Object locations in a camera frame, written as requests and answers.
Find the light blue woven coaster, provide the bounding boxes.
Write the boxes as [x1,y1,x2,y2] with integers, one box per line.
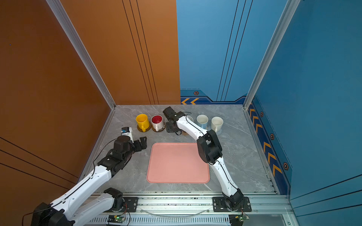
[208,127,222,136]

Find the yellow mug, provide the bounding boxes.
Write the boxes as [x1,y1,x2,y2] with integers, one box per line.
[136,114,150,131]

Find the aluminium corner post right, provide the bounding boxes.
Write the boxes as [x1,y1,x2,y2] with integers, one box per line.
[243,0,300,110]

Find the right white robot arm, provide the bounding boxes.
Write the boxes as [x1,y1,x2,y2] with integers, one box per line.
[163,106,246,211]

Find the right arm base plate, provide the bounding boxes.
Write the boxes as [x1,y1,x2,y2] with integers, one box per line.
[212,197,252,212]

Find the glossy round wooden coaster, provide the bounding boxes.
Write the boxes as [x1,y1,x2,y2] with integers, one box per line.
[151,125,166,132]

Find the aluminium corner post left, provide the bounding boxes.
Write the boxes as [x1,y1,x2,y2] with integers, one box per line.
[46,0,117,110]

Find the light blue mug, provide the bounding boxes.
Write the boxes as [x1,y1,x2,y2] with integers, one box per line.
[197,115,209,130]

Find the red inside white mug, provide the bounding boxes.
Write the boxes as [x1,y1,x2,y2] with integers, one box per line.
[151,115,164,130]

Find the right circuit board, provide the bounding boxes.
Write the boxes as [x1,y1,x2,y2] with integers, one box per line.
[229,214,250,226]

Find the left circuit board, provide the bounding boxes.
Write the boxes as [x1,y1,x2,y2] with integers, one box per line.
[107,215,126,225]

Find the aluminium front rail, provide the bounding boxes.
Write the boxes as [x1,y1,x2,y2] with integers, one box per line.
[84,192,298,226]

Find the circuit board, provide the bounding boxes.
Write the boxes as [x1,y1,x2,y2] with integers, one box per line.
[229,214,250,226]
[107,215,126,225]

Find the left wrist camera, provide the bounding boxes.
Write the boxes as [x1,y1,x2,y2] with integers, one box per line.
[121,127,134,142]

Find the aluminium corner post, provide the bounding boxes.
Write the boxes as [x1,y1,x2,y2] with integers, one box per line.
[243,0,300,110]
[46,0,117,110]

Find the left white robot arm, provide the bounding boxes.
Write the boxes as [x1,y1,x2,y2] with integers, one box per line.
[31,136,147,226]

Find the matte round wooden coaster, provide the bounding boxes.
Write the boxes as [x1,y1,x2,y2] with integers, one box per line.
[137,124,152,132]

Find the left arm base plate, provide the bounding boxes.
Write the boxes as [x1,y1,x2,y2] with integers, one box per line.
[110,197,139,213]

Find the pink rectangular tray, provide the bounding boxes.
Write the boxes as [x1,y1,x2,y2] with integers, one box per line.
[147,143,210,184]

